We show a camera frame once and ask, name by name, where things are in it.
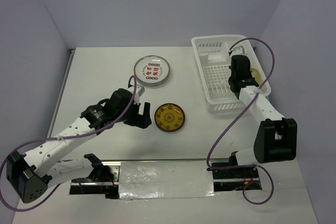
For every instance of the black metal base rail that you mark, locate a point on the black metal base rail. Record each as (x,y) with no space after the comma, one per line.
(223,180)

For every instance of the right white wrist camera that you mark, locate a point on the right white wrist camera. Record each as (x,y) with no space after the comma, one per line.
(238,50)

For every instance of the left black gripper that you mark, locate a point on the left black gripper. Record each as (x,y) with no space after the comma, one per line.
(139,120)

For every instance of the silver foil tape panel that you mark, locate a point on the silver foil tape panel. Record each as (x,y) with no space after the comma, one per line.
(172,179)

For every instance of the beige translucent plate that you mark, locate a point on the beige translucent plate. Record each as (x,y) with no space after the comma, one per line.
(256,75)

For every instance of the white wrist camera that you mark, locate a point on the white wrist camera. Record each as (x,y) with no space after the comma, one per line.
(238,50)
(140,89)

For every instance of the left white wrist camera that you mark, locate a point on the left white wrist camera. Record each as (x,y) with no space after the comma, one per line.
(140,89)

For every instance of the white plastic dish rack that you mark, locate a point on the white plastic dish rack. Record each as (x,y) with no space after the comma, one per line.
(213,62)

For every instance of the white plate red characters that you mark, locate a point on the white plate red characters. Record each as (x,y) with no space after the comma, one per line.
(152,70)

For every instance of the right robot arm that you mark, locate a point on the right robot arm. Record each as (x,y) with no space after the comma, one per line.
(276,138)

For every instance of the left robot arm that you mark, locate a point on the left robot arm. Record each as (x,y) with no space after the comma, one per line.
(31,174)

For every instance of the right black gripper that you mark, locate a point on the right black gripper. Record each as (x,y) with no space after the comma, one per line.
(250,76)

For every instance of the brown yellow patterned plate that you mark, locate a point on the brown yellow patterned plate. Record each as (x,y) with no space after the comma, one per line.
(169,117)

